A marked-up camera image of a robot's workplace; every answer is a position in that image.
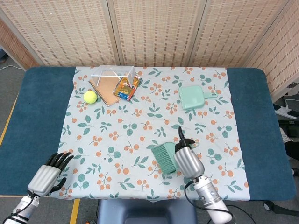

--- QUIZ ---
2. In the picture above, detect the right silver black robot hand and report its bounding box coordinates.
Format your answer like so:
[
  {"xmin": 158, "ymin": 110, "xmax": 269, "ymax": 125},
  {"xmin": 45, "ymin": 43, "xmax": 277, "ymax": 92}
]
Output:
[{"xmin": 174, "ymin": 126, "xmax": 205, "ymax": 182}]

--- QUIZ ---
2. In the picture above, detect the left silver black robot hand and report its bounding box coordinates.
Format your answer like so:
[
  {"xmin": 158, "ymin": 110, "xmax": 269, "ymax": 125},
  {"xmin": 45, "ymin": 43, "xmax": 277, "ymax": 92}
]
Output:
[{"xmin": 27, "ymin": 153, "xmax": 75, "ymax": 196}]

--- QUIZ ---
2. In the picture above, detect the green plastic brush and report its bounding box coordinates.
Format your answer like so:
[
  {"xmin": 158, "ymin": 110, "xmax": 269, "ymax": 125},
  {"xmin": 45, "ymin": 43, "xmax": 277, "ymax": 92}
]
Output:
[{"xmin": 151, "ymin": 141, "xmax": 200, "ymax": 175}]

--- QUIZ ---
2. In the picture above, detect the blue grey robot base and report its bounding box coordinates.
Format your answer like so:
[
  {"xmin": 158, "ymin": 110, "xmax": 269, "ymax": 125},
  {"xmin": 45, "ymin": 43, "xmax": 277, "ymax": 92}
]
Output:
[{"xmin": 97, "ymin": 198, "xmax": 198, "ymax": 224}]

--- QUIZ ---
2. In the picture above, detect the mint green dustpan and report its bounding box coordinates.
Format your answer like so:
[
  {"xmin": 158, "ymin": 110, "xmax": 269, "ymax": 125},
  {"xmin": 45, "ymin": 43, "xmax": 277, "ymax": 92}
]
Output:
[{"xmin": 178, "ymin": 85, "xmax": 219, "ymax": 111}]

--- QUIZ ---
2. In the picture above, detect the floral printed tablecloth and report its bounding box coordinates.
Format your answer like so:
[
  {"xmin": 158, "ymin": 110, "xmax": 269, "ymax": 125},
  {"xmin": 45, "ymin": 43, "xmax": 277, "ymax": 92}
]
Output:
[{"xmin": 56, "ymin": 66, "xmax": 249, "ymax": 203}]

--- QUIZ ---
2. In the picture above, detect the yellow tennis ball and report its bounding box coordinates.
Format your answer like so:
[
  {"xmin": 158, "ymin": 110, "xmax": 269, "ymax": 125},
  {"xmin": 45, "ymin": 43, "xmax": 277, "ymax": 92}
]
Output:
[{"xmin": 83, "ymin": 90, "xmax": 98, "ymax": 104}]

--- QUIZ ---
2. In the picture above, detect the colourful snack packet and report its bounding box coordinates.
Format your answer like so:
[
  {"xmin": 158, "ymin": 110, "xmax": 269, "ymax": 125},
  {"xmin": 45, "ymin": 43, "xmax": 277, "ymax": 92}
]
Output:
[{"xmin": 113, "ymin": 76, "xmax": 142, "ymax": 101}]

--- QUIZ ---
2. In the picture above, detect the clear plastic box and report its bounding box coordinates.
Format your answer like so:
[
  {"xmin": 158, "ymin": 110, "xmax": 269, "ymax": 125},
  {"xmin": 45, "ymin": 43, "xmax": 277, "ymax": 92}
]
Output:
[{"xmin": 91, "ymin": 65, "xmax": 137, "ymax": 90}]

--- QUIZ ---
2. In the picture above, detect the brown spiral notebook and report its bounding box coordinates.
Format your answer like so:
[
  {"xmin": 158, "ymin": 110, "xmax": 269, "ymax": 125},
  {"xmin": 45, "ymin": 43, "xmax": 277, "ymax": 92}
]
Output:
[{"xmin": 88, "ymin": 77, "xmax": 122, "ymax": 107}]

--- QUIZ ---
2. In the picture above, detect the white power strip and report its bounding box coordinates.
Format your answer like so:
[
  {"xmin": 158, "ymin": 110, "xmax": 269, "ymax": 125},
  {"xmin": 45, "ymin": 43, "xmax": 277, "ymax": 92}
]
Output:
[{"xmin": 273, "ymin": 102, "xmax": 299, "ymax": 121}]

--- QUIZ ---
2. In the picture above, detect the woven bamboo folding screen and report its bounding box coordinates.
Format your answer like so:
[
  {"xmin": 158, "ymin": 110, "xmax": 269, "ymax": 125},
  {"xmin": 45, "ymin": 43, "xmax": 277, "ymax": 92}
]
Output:
[{"xmin": 0, "ymin": 0, "xmax": 299, "ymax": 101}]

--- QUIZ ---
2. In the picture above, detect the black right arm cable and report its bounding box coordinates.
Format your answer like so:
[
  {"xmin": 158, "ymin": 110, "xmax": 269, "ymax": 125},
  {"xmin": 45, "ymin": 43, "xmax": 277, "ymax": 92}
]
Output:
[{"xmin": 184, "ymin": 179, "xmax": 232, "ymax": 214}]

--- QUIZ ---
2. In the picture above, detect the black floor cable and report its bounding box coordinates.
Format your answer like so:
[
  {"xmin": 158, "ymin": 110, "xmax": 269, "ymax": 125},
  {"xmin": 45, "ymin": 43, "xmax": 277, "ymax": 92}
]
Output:
[{"xmin": 228, "ymin": 204, "xmax": 256, "ymax": 224}]

